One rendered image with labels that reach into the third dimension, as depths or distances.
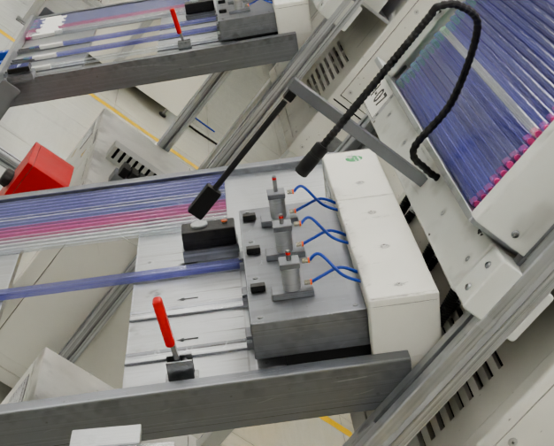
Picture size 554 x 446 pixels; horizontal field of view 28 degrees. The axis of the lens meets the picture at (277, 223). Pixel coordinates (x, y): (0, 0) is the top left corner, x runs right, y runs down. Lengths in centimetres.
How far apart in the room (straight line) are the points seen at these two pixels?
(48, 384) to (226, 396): 73
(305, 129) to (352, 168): 105
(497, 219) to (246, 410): 35
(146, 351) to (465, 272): 40
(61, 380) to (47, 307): 89
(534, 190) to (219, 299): 47
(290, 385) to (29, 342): 172
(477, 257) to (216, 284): 42
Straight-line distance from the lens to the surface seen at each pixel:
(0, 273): 166
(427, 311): 126
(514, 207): 119
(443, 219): 134
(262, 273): 137
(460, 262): 125
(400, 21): 263
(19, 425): 129
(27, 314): 288
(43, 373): 197
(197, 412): 127
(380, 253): 135
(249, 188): 181
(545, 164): 118
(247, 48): 260
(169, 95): 602
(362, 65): 264
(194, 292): 149
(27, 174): 224
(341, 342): 129
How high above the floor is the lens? 157
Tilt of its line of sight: 16 degrees down
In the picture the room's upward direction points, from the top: 40 degrees clockwise
